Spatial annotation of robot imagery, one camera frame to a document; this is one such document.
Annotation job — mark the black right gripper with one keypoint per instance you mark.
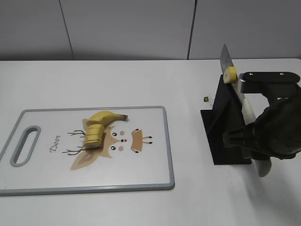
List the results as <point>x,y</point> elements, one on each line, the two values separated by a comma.
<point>275,133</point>

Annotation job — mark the white handled kitchen knife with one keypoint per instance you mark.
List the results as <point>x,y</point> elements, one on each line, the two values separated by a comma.
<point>263,166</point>

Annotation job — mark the banana slice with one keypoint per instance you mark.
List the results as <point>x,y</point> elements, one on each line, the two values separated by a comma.
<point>230,75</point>

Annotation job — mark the yellow banana stem half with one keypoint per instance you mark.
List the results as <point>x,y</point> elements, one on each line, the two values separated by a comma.
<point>105,118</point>

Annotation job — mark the black knife stand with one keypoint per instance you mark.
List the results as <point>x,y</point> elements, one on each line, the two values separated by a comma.
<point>225,115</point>

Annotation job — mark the white deer cutting board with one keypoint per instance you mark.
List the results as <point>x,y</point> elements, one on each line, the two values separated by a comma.
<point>44,154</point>

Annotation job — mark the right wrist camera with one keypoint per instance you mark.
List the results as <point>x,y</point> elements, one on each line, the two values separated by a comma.
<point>250,82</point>

